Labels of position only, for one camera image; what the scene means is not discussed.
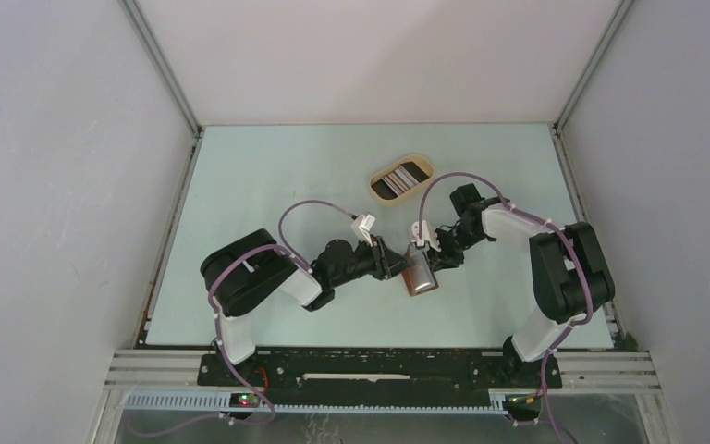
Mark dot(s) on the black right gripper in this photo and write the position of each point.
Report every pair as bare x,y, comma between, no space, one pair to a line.
445,259

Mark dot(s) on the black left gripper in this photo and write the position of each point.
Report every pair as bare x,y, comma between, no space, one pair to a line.
385,262

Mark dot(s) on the brown leather card holder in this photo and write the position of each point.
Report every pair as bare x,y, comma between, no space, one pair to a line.
419,277

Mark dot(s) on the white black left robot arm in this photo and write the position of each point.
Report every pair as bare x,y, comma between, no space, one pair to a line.
245,273

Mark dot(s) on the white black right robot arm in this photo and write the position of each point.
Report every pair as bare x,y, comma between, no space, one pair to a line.
570,276

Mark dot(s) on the beige oval tray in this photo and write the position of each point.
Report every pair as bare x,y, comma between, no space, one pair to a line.
385,196

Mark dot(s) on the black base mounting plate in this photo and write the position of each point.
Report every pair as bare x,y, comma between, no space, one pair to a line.
381,377

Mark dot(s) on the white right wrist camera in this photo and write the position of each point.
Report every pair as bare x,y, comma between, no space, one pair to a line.
423,237

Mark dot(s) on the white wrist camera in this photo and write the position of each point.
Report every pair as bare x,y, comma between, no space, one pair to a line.
423,237
361,227

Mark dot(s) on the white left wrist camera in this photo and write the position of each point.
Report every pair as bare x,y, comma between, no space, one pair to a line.
361,227

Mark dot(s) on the aluminium frame rail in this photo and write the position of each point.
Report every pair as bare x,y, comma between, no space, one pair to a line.
582,372

